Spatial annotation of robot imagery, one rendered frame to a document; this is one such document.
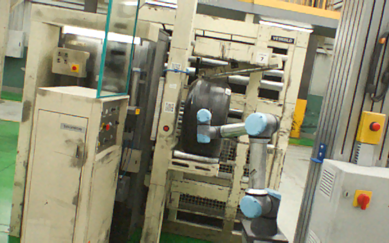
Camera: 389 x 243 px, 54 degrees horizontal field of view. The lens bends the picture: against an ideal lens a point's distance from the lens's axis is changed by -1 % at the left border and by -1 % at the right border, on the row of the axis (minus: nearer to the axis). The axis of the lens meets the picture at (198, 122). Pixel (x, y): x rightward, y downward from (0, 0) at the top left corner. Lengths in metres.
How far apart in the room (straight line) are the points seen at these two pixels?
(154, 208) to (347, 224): 1.72
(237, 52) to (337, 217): 1.77
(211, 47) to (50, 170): 1.51
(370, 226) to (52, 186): 1.73
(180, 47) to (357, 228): 1.76
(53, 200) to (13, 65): 10.50
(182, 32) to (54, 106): 1.06
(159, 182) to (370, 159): 1.66
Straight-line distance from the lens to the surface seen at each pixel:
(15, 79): 12.83
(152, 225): 3.10
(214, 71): 3.21
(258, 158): 1.98
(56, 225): 2.54
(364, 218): 1.71
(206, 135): 2.21
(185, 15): 2.87
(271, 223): 2.17
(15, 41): 12.57
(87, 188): 2.39
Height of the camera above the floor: 1.51
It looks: 7 degrees down
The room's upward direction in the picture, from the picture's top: 10 degrees clockwise
